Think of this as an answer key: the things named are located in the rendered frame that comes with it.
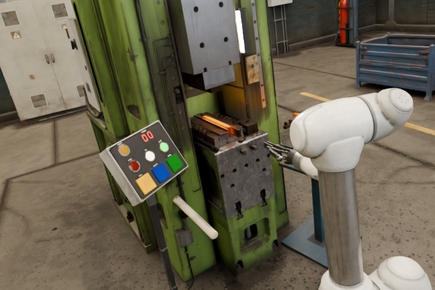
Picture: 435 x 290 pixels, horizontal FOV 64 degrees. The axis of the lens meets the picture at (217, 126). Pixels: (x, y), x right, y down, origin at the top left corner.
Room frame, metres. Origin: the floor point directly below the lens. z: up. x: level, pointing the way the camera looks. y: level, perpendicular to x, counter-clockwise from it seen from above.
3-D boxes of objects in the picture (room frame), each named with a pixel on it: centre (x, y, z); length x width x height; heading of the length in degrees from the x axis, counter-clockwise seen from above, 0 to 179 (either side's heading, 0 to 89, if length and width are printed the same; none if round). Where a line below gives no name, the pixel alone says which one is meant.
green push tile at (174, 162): (1.56, 0.24, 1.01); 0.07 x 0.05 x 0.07; 143
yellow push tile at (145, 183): (1.40, 0.36, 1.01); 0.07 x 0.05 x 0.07; 143
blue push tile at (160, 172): (1.48, 0.30, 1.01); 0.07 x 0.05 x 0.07; 143
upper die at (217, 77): (2.08, 0.04, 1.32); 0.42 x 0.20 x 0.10; 28
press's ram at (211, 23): (2.10, 0.01, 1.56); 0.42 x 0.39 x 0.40; 28
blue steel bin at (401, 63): (4.97, -2.88, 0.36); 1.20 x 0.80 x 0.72; 27
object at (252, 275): (1.85, -0.08, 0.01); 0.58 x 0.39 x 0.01; 118
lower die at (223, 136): (2.08, 0.04, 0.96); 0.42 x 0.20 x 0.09; 28
